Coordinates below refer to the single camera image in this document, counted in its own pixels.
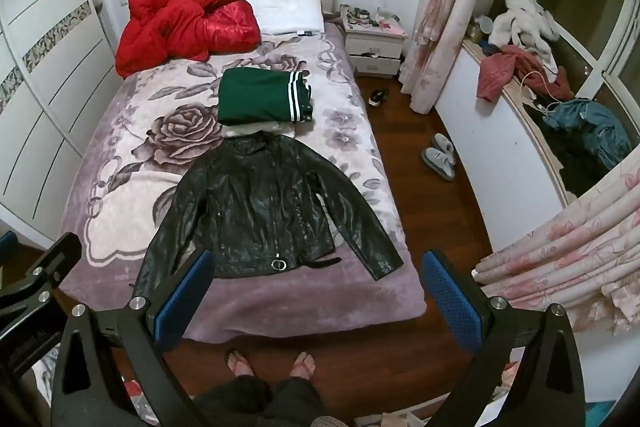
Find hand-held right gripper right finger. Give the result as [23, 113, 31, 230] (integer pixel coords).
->
[420, 249, 586, 427]

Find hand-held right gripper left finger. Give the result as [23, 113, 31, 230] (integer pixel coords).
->
[51, 248, 216, 427]

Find black leather jacket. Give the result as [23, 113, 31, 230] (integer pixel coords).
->
[132, 132, 405, 303]

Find person's left foot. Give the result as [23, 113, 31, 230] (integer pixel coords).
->
[225, 347, 258, 380]

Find person's foot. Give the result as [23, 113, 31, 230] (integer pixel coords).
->
[290, 349, 317, 380]
[225, 347, 258, 380]

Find person's black pants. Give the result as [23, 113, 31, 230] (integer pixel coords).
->
[192, 374, 331, 427]

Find pink floral curtain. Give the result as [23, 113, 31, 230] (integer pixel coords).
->
[472, 167, 640, 335]

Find person's right foot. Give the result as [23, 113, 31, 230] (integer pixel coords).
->
[290, 349, 317, 380]

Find grey slipper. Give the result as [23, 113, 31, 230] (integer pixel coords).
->
[421, 148, 456, 181]
[431, 133, 457, 165]

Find floral purple blanket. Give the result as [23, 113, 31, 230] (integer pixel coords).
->
[59, 29, 428, 343]

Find white wardrobe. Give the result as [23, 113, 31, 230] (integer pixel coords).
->
[0, 0, 123, 250]

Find folded white garment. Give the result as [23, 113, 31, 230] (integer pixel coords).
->
[221, 121, 296, 138]

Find folded green striped garment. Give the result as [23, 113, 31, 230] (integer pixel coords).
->
[218, 68, 315, 126]

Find blue garment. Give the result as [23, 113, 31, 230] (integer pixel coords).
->
[542, 99, 633, 170]

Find red garment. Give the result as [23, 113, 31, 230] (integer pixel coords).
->
[476, 45, 576, 104]

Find white nightstand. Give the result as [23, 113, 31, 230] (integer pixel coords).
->
[342, 19, 408, 78]

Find red quilted duvet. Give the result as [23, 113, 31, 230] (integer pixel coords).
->
[115, 0, 262, 80]

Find white clothing pile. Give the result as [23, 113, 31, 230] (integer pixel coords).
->
[487, 0, 561, 72]

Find tied pink curtain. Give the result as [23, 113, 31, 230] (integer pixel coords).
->
[398, 0, 496, 114]

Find clutter of small bottles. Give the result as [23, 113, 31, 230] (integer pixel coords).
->
[340, 3, 406, 32]

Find white pillow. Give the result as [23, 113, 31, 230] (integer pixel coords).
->
[240, 0, 326, 35]

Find white cable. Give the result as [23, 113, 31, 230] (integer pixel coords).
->
[520, 69, 566, 112]

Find white window frame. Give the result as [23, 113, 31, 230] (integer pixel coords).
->
[500, 0, 640, 158]

